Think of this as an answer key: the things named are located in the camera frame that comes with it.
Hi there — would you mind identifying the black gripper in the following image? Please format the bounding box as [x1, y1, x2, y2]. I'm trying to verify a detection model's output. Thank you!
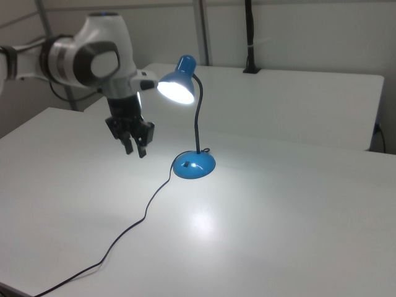
[104, 92, 156, 159]

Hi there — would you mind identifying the blue gooseneck desk lamp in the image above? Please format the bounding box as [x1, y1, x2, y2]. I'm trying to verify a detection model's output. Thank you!
[157, 54, 217, 180]

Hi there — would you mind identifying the black pole with table clamp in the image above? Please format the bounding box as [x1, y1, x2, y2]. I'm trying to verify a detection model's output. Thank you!
[242, 0, 262, 74]

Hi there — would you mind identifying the black lamp power cord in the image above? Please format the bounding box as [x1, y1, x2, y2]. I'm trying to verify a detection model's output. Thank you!
[33, 147, 212, 297]

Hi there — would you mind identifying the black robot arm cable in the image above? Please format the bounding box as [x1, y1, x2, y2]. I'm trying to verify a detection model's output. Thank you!
[48, 79, 105, 103]

